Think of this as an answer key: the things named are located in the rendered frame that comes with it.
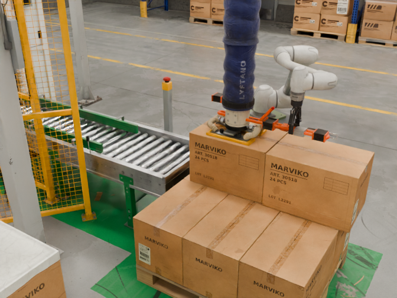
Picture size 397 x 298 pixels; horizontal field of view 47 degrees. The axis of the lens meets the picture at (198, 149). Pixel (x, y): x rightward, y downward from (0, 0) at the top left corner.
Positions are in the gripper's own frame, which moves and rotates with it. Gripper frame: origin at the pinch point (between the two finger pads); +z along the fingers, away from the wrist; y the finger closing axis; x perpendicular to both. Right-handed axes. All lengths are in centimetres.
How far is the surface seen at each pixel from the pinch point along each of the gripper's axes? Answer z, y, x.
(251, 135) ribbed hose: 6.1, 12.8, -24.6
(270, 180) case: 31.7, 19.5, -5.7
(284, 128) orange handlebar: -0.6, 4.1, -5.1
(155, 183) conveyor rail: 56, 33, -92
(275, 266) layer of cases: 53, 72, 23
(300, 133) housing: 0.5, 4.7, 6.7
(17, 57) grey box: -47, 92, -149
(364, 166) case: 13, 2, 49
